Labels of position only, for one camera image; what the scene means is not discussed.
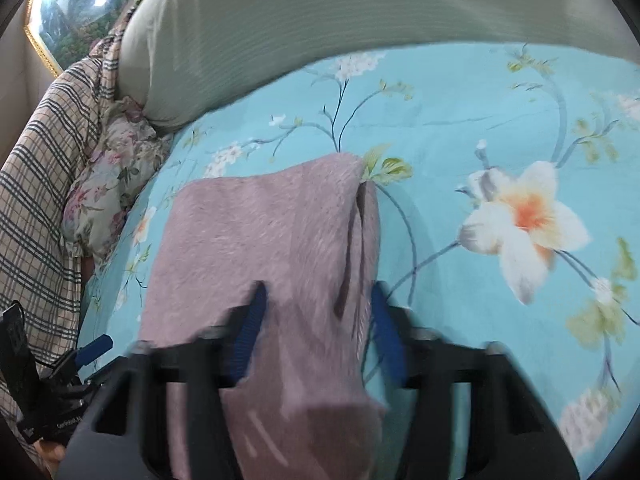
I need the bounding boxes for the framed landscape painting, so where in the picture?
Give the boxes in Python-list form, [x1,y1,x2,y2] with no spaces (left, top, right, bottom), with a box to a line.
[25,0,130,76]

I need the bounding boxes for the plaid checked blanket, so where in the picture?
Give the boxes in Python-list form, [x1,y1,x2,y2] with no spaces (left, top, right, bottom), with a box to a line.
[0,6,137,461]

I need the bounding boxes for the mauve knit sweater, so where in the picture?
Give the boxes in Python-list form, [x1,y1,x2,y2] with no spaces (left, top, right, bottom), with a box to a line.
[139,153,384,479]

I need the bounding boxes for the pink floral pillow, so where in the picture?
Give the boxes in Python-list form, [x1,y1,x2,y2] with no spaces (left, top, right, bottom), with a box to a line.
[61,96,172,262]

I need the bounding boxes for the turquoise floral bed sheet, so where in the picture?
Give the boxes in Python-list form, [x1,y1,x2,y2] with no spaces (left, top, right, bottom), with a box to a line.
[80,44,639,478]

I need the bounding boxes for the black camera box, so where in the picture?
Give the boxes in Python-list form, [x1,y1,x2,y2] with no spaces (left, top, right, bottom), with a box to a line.
[1,300,43,444]

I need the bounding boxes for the green striped folded quilt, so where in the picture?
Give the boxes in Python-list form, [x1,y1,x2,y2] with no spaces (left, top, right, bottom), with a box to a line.
[117,0,639,130]

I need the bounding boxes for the person's left hand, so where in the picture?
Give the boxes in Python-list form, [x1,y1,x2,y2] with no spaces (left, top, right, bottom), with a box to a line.
[38,440,66,465]

